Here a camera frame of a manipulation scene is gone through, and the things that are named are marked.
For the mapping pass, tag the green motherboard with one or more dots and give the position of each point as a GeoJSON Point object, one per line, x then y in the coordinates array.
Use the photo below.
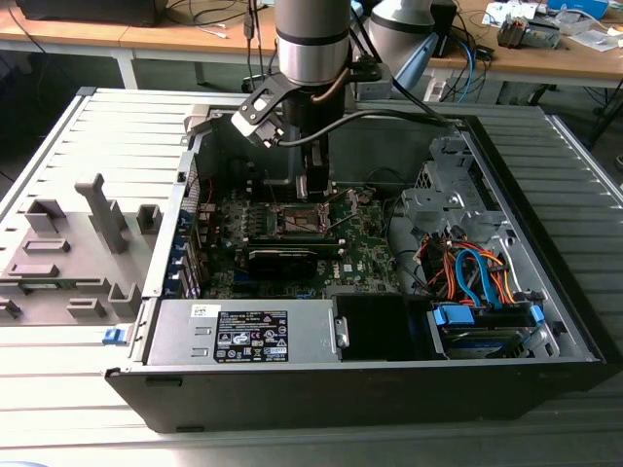
{"type": "Point", "coordinates": [360, 253]}

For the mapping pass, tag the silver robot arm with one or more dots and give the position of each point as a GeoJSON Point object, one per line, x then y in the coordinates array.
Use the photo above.
{"type": "Point", "coordinates": [311, 48]}

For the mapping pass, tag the black PC case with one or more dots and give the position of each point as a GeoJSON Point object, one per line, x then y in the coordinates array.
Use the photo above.
{"type": "Point", "coordinates": [340, 399]}

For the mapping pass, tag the blue plastic latch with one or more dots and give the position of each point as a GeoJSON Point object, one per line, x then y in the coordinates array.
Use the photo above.
{"type": "Point", "coordinates": [114, 336]}

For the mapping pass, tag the CPU socket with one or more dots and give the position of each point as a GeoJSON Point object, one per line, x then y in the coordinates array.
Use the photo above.
{"type": "Point", "coordinates": [299, 220]}

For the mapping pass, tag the black graphics card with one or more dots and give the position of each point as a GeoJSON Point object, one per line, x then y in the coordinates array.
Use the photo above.
{"type": "Point", "coordinates": [282, 265]}

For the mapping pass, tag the blue cardboard box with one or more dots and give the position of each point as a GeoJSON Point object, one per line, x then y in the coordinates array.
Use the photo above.
{"type": "Point", "coordinates": [579, 6]}

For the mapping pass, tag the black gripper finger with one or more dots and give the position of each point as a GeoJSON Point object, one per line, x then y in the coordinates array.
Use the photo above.
{"type": "Point", "coordinates": [318, 170]}

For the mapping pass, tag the black desktop box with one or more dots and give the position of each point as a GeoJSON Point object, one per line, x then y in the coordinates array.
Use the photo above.
{"type": "Point", "coordinates": [445, 29]}

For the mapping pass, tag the black equipment box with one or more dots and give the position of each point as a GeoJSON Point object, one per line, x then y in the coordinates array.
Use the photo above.
{"type": "Point", "coordinates": [87, 12]}

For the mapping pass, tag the grey electronic device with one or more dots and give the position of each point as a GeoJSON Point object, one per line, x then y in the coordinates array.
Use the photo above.
{"type": "Point", "coordinates": [538, 34]}

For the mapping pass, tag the wooden desk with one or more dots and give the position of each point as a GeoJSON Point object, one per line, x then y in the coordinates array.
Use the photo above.
{"type": "Point", "coordinates": [535, 61]}
{"type": "Point", "coordinates": [73, 34]}

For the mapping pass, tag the black plastic shroud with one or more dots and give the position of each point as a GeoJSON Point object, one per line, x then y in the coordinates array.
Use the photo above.
{"type": "Point", "coordinates": [370, 326]}

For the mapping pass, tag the hard disk blue carrier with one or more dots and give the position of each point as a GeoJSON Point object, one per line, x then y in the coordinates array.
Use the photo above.
{"type": "Point", "coordinates": [455, 316]}

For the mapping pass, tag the silver square CPU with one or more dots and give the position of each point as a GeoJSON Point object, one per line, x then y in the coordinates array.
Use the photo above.
{"type": "Point", "coordinates": [301, 189]}

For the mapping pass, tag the grey parts rack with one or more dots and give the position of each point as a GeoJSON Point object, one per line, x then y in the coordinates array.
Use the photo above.
{"type": "Point", "coordinates": [83, 228]}

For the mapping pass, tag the grey power supply unit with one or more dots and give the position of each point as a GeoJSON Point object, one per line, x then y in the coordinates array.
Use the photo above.
{"type": "Point", "coordinates": [185, 335]}

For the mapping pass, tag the silver metal disk bay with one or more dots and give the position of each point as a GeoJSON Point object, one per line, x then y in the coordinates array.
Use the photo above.
{"type": "Point", "coordinates": [438, 199]}

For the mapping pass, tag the white power strip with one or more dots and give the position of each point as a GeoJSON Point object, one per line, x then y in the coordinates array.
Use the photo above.
{"type": "Point", "coordinates": [435, 90]}

